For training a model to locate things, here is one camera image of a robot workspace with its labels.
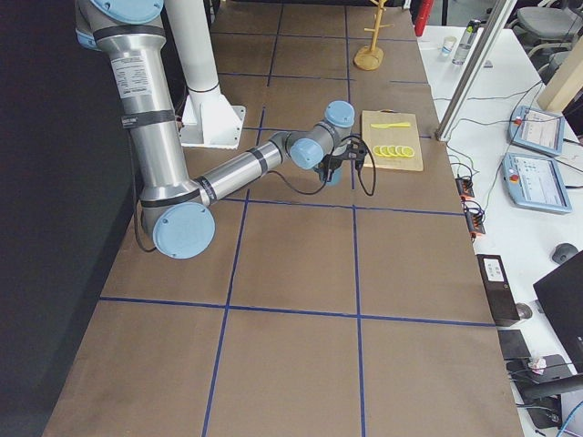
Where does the aluminium frame post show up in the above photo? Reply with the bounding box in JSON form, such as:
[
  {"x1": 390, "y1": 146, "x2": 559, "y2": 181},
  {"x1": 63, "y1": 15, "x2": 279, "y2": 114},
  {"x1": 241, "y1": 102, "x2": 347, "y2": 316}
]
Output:
[{"x1": 435, "y1": 0, "x2": 517, "y2": 142}]

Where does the brown paper table cover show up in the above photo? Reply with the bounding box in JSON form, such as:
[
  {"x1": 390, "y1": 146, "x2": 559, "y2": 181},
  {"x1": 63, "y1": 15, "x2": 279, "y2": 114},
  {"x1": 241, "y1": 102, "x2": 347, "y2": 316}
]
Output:
[{"x1": 45, "y1": 1, "x2": 522, "y2": 436}]

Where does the lower teach pendant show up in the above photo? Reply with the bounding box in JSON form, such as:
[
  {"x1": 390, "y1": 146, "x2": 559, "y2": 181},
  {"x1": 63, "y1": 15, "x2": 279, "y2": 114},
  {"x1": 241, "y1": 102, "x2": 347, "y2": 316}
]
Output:
[{"x1": 502, "y1": 153, "x2": 572, "y2": 214}]

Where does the orange black connector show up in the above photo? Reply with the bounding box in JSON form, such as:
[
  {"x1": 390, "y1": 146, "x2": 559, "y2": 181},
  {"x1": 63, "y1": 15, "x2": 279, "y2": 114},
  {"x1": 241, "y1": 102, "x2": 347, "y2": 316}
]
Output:
[
  {"x1": 464, "y1": 203, "x2": 486, "y2": 239},
  {"x1": 455, "y1": 177, "x2": 475, "y2": 200}
]

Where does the grey office chair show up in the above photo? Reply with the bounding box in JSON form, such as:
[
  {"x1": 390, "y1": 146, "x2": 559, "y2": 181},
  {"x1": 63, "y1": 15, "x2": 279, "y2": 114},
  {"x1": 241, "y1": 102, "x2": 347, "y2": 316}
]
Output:
[{"x1": 508, "y1": 1, "x2": 582, "y2": 83}]

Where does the upper teach pendant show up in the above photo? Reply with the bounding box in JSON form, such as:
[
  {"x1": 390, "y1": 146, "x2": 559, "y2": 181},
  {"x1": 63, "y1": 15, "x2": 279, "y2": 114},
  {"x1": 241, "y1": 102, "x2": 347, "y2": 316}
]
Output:
[{"x1": 508, "y1": 106, "x2": 565, "y2": 158}]

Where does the yellow plastic knife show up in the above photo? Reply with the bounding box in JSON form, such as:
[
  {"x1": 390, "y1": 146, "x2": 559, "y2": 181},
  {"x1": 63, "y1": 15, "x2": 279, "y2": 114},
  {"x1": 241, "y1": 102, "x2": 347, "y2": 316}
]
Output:
[{"x1": 370, "y1": 122, "x2": 411, "y2": 129}]

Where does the paper cup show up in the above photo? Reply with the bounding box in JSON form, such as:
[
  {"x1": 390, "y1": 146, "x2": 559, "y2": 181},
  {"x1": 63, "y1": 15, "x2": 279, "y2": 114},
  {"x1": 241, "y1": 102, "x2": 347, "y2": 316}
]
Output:
[{"x1": 440, "y1": 36, "x2": 457, "y2": 58}]

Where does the teach pendant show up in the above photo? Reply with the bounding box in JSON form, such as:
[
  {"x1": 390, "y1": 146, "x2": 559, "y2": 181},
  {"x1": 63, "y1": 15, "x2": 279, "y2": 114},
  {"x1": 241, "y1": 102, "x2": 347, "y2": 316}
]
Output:
[
  {"x1": 508, "y1": 106, "x2": 565, "y2": 158},
  {"x1": 502, "y1": 153, "x2": 572, "y2": 214}
]

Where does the clear water bottle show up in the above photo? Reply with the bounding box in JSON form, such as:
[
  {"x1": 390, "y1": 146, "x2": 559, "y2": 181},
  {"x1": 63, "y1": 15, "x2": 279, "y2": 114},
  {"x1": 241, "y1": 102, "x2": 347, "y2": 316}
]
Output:
[{"x1": 452, "y1": 19, "x2": 481, "y2": 65}]

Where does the black laptop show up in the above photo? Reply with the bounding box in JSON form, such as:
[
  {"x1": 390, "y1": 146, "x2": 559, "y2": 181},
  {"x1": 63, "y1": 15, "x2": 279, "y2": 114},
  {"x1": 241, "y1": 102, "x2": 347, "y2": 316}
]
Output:
[{"x1": 534, "y1": 257, "x2": 583, "y2": 373}]

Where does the black box white label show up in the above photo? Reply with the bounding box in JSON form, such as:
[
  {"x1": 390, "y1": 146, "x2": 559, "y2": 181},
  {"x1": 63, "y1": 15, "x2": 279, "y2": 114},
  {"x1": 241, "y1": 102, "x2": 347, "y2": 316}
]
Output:
[{"x1": 476, "y1": 254, "x2": 520, "y2": 327}]

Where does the grey cup yellow inside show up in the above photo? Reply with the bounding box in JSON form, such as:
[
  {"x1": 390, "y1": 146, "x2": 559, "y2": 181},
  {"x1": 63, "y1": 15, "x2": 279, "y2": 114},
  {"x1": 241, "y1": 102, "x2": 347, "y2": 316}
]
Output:
[{"x1": 313, "y1": 166, "x2": 343, "y2": 186}]

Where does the grey computer mouse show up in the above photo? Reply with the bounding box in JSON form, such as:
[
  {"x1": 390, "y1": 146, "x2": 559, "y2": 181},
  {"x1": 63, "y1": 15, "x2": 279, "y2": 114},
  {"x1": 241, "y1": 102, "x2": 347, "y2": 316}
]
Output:
[{"x1": 551, "y1": 243, "x2": 578, "y2": 265}]

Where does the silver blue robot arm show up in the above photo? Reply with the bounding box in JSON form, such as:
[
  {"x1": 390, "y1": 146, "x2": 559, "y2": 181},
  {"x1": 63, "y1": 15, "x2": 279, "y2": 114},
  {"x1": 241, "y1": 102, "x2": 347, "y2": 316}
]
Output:
[{"x1": 75, "y1": 1, "x2": 355, "y2": 259}]

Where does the wooden cup storage rack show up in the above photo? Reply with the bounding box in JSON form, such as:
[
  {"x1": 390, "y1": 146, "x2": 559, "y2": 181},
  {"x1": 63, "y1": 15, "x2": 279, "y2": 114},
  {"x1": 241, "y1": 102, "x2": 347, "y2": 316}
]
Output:
[{"x1": 353, "y1": 0, "x2": 390, "y2": 71}]

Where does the upper orange black connector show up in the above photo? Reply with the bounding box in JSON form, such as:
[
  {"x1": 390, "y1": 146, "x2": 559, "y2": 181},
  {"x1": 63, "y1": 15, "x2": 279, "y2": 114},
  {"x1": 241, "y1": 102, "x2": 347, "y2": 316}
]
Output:
[{"x1": 455, "y1": 177, "x2": 475, "y2": 200}]

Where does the wooden cutting board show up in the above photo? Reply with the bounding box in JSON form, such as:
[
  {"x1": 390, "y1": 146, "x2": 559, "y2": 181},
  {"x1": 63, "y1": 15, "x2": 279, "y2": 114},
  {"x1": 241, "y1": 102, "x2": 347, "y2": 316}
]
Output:
[{"x1": 361, "y1": 110, "x2": 424, "y2": 171}]

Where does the lower orange black connector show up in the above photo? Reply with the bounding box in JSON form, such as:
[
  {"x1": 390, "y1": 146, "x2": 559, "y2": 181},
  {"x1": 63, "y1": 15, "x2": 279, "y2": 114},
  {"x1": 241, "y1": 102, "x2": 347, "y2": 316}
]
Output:
[{"x1": 464, "y1": 203, "x2": 486, "y2": 239}]

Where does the black monitor stand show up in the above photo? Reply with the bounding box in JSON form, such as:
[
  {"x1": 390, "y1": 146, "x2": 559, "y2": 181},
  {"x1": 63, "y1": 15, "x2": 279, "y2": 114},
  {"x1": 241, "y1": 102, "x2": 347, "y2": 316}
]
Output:
[{"x1": 506, "y1": 355, "x2": 582, "y2": 429}]

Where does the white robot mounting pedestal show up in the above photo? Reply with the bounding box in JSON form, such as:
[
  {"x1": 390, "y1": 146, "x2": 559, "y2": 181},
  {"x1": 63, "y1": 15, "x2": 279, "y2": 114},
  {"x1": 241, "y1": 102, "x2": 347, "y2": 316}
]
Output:
[{"x1": 164, "y1": 0, "x2": 246, "y2": 149}]

